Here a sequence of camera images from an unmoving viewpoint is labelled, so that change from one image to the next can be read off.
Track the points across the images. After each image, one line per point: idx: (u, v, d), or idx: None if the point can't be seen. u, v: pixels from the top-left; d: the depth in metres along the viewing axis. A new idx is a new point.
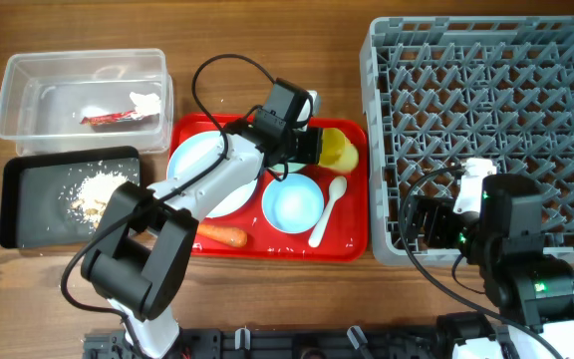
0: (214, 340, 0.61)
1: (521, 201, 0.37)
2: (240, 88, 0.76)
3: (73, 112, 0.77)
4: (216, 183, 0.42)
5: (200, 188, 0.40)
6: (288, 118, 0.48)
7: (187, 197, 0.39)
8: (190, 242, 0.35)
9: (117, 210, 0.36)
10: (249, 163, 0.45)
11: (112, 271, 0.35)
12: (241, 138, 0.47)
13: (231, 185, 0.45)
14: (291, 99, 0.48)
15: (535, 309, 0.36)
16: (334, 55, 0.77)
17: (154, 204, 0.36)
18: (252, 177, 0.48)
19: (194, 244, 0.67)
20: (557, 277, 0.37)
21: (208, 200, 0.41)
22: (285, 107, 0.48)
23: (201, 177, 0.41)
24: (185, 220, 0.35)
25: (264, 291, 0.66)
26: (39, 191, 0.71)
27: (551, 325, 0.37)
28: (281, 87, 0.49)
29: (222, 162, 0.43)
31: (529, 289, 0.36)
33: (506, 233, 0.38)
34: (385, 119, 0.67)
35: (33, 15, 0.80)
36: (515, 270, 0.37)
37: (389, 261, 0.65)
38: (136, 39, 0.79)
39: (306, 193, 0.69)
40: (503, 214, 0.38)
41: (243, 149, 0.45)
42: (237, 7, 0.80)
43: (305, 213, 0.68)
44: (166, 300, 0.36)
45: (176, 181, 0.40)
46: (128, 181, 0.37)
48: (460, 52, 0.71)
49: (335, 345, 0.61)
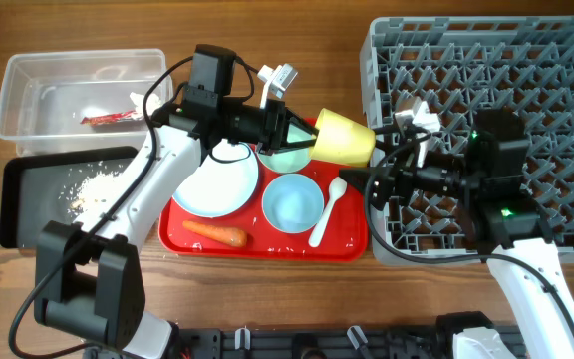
0: (214, 340, 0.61)
1: (509, 146, 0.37)
2: (240, 88, 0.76)
3: (73, 112, 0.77)
4: (150, 192, 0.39)
5: (134, 204, 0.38)
6: (218, 90, 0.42)
7: (121, 223, 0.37)
8: (132, 265, 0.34)
9: (47, 254, 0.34)
10: (183, 158, 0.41)
11: (66, 313, 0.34)
12: (171, 126, 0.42)
13: (171, 183, 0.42)
14: (216, 65, 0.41)
15: (505, 233, 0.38)
16: (334, 55, 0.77)
17: (87, 239, 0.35)
18: (195, 162, 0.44)
19: (195, 245, 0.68)
20: (523, 207, 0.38)
21: (146, 211, 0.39)
22: (212, 78, 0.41)
23: (133, 190, 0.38)
24: (121, 246, 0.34)
25: (265, 291, 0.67)
26: (39, 190, 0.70)
27: (521, 242, 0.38)
28: (203, 55, 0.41)
29: (154, 164, 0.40)
31: (495, 216, 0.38)
33: (489, 174, 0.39)
34: (386, 119, 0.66)
35: (33, 15, 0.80)
36: (484, 207, 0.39)
37: (388, 260, 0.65)
38: (136, 39, 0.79)
39: (308, 194, 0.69)
40: (487, 156, 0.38)
41: (175, 141, 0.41)
42: (237, 7, 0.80)
43: (298, 214, 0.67)
44: (131, 325, 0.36)
45: (106, 204, 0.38)
46: (51, 221, 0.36)
48: (460, 52, 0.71)
49: (335, 345, 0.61)
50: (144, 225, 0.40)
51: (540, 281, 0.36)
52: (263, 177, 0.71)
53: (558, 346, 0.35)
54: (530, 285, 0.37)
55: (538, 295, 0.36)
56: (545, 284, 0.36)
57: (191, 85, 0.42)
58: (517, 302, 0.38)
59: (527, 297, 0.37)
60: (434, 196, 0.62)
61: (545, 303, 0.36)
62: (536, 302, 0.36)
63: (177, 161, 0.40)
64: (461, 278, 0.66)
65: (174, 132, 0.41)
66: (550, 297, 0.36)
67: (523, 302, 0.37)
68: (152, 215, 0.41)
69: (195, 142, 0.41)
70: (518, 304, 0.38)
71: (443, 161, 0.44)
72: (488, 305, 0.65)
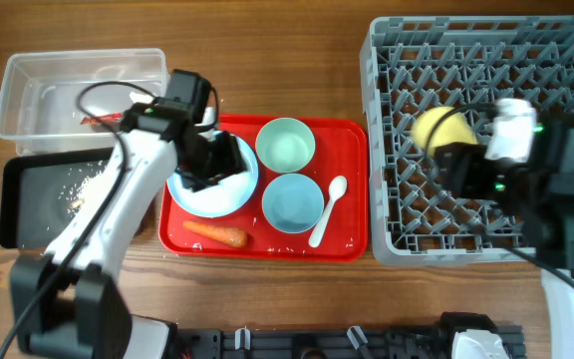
0: (214, 340, 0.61)
1: None
2: (240, 88, 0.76)
3: (73, 112, 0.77)
4: (126, 204, 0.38)
5: (108, 221, 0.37)
6: (191, 101, 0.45)
7: (94, 248, 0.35)
8: (109, 294, 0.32)
9: (22, 289, 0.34)
10: (155, 167, 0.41)
11: (49, 347, 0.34)
12: (143, 129, 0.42)
13: (146, 195, 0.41)
14: (195, 78, 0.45)
15: None
16: (334, 55, 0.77)
17: (59, 270, 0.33)
18: (168, 170, 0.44)
19: (195, 245, 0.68)
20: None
21: (123, 228, 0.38)
22: (188, 91, 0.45)
23: (104, 211, 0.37)
24: (96, 274, 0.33)
25: (265, 291, 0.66)
26: (39, 190, 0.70)
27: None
28: (178, 73, 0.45)
29: (125, 174, 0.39)
31: None
33: (557, 170, 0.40)
34: (385, 119, 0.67)
35: (33, 15, 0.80)
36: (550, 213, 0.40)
37: (389, 260, 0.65)
38: (136, 38, 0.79)
39: (308, 192, 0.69)
40: (557, 147, 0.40)
41: (147, 148, 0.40)
42: (237, 6, 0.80)
43: (298, 214, 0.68)
44: (118, 350, 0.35)
45: (76, 230, 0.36)
46: (21, 255, 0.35)
48: (460, 52, 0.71)
49: (335, 345, 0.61)
50: (123, 241, 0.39)
51: None
52: (263, 177, 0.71)
53: None
54: None
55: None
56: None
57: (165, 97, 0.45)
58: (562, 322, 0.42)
59: None
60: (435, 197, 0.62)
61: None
62: None
63: (150, 167, 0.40)
64: (461, 278, 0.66)
65: (143, 137, 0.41)
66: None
67: (570, 325, 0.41)
68: (132, 230, 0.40)
69: (167, 144, 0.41)
70: (561, 324, 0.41)
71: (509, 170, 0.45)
72: (488, 305, 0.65)
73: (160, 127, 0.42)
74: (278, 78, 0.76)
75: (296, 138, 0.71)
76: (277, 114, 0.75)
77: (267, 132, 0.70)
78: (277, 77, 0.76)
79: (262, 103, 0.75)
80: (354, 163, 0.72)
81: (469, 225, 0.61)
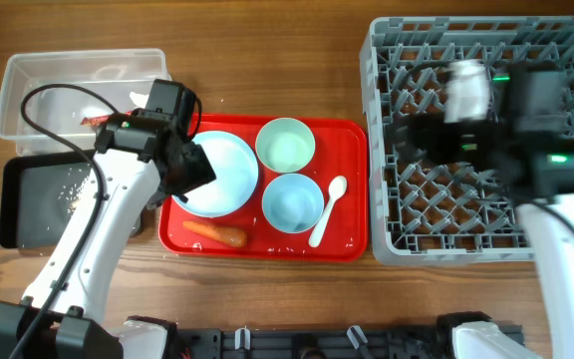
0: (214, 340, 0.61)
1: (538, 75, 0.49)
2: (240, 88, 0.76)
3: (73, 112, 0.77)
4: (104, 234, 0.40)
5: (87, 256, 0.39)
6: (173, 112, 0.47)
7: (73, 291, 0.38)
8: (94, 336, 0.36)
9: (3, 340, 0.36)
10: (133, 193, 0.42)
11: None
12: (124, 147, 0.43)
13: (129, 218, 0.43)
14: (177, 90, 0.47)
15: (553, 182, 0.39)
16: (334, 55, 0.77)
17: (39, 319, 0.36)
18: (155, 184, 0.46)
19: (195, 245, 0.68)
20: None
21: (104, 264, 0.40)
22: (171, 103, 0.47)
23: (81, 251, 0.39)
24: (77, 320, 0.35)
25: (264, 291, 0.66)
26: (39, 190, 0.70)
27: (569, 199, 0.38)
28: (159, 84, 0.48)
29: (103, 203, 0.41)
31: (546, 162, 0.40)
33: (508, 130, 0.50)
34: (386, 119, 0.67)
35: (33, 15, 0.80)
36: (543, 184, 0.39)
37: (389, 260, 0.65)
38: (136, 39, 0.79)
39: (305, 192, 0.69)
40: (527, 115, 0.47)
41: (126, 174, 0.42)
42: (237, 7, 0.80)
43: (298, 214, 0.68)
44: None
45: (56, 270, 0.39)
46: None
48: (460, 52, 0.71)
49: (335, 344, 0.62)
50: (110, 264, 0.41)
51: None
52: (263, 178, 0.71)
53: None
54: (569, 249, 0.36)
55: None
56: None
57: (147, 109, 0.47)
58: (545, 273, 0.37)
59: (560, 256, 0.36)
60: (435, 197, 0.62)
61: None
62: (572, 268, 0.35)
63: (129, 195, 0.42)
64: (461, 278, 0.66)
65: (121, 157, 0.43)
66: None
67: (560, 285, 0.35)
68: (114, 260, 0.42)
69: (148, 165, 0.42)
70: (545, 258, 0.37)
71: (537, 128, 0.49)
72: (488, 306, 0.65)
73: (140, 141, 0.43)
74: (278, 79, 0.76)
75: (296, 138, 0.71)
76: (277, 114, 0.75)
77: (266, 132, 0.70)
78: (277, 77, 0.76)
79: (262, 103, 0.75)
80: (354, 162, 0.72)
81: (469, 225, 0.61)
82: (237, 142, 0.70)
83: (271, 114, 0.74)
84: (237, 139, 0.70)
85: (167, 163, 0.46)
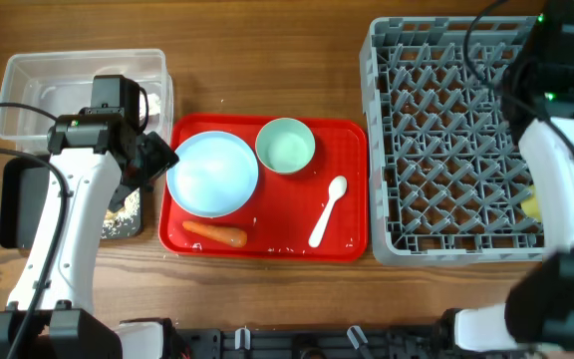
0: (214, 340, 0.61)
1: (572, 30, 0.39)
2: (240, 88, 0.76)
3: (73, 111, 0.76)
4: (72, 228, 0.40)
5: (62, 251, 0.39)
6: (120, 103, 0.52)
7: (56, 287, 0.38)
8: (87, 325, 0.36)
9: None
10: (97, 184, 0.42)
11: None
12: (76, 146, 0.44)
13: (100, 209, 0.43)
14: (119, 82, 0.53)
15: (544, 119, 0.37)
16: (334, 55, 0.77)
17: (26, 323, 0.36)
18: (118, 174, 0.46)
19: (195, 245, 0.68)
20: (562, 102, 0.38)
21: (83, 257, 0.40)
22: (116, 95, 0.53)
23: (57, 248, 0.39)
24: (66, 311, 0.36)
25: (264, 291, 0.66)
26: (39, 190, 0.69)
27: (560, 125, 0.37)
28: (103, 80, 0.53)
29: (68, 201, 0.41)
31: (541, 102, 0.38)
33: (541, 59, 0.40)
34: (385, 119, 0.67)
35: (33, 15, 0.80)
36: (536, 111, 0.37)
37: (389, 260, 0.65)
38: (136, 39, 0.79)
39: (293, 150, 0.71)
40: (552, 37, 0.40)
41: (84, 169, 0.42)
42: (237, 7, 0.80)
43: (291, 159, 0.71)
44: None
45: (36, 272, 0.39)
46: None
48: (460, 52, 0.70)
49: (335, 345, 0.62)
50: (90, 256, 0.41)
51: (567, 150, 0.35)
52: (263, 177, 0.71)
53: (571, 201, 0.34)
54: (558, 153, 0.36)
55: (566, 167, 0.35)
56: (572, 151, 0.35)
57: (96, 105, 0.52)
58: (539, 164, 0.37)
59: (551, 158, 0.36)
60: (435, 196, 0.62)
61: (571, 179, 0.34)
62: (561, 169, 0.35)
63: (92, 188, 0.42)
64: (461, 278, 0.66)
65: (75, 154, 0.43)
66: None
67: (549, 173, 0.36)
68: (93, 252, 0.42)
69: (105, 156, 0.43)
70: (538, 163, 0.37)
71: (542, 36, 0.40)
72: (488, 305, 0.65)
73: (92, 136, 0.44)
74: (277, 79, 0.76)
75: (296, 138, 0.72)
76: (278, 114, 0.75)
77: (266, 132, 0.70)
78: (276, 77, 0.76)
79: (262, 103, 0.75)
80: (354, 163, 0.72)
81: (469, 225, 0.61)
82: (231, 141, 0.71)
83: (271, 114, 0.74)
84: (233, 137, 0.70)
85: (125, 154, 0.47)
